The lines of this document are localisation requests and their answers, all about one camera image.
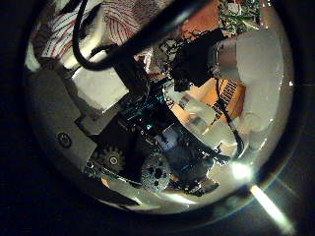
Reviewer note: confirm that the orange patterned box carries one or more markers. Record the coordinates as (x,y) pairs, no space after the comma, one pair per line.
(231,95)

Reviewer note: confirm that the red white striped cloth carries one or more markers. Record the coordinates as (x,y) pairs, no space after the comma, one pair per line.
(121,19)

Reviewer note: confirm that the large green leafy plant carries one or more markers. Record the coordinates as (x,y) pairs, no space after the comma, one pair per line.
(239,14)

